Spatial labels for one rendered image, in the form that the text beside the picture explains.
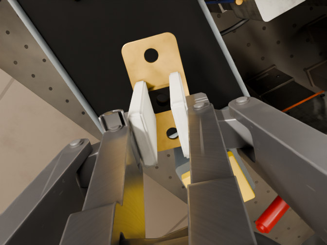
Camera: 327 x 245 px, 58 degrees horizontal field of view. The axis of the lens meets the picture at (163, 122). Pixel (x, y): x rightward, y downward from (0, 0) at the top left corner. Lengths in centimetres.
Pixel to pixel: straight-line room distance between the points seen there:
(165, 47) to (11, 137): 157
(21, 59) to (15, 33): 6
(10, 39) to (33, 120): 90
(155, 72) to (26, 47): 61
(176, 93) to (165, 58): 6
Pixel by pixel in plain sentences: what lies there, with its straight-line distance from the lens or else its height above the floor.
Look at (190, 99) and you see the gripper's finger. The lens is 17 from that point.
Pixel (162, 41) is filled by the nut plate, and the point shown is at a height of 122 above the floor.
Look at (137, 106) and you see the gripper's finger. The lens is 15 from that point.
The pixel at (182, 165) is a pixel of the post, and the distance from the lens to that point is 33.
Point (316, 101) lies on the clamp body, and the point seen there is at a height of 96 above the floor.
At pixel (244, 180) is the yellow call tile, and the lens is 33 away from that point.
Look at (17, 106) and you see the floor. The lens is 166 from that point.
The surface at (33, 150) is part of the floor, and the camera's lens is 173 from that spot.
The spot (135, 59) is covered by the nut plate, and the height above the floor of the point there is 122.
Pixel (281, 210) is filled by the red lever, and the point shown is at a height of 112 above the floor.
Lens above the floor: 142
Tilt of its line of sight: 69 degrees down
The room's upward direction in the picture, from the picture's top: 178 degrees clockwise
